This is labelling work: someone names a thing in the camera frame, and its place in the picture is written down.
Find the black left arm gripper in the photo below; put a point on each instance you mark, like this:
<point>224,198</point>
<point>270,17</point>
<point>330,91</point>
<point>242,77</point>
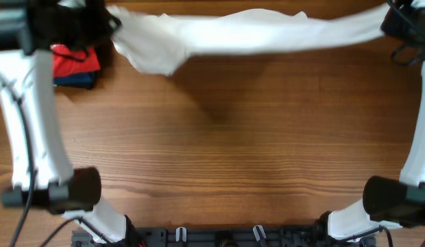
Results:
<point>105,20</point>

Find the white t-shirt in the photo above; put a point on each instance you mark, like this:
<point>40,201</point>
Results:
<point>161,44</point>

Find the navy blue folded garment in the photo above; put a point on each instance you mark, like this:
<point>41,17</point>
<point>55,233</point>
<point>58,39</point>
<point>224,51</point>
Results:
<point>84,80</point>

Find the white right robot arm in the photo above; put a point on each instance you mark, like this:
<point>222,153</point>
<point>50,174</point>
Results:
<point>387,203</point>

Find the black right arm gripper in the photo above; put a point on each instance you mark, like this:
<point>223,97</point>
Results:
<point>389,22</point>

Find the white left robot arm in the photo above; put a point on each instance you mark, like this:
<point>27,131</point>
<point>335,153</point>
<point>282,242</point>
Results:
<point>43,177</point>

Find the red folded t-shirt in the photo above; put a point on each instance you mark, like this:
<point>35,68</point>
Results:
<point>67,62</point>

